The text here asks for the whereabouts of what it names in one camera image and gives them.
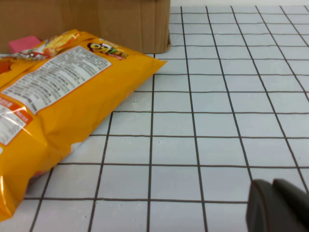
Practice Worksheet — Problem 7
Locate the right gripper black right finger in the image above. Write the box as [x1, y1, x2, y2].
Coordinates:
[272, 178, 309, 232]

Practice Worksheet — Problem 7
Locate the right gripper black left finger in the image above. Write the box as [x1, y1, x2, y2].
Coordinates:
[246, 179, 297, 232]

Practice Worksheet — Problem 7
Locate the orange snack bag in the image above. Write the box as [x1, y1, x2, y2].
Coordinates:
[0, 29, 168, 222]

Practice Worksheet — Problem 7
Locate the cardboard box with clear tape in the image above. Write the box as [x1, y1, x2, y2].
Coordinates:
[0, 0, 172, 54]

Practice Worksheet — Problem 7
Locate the magenta foam cube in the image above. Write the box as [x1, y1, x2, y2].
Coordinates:
[8, 35, 42, 54]

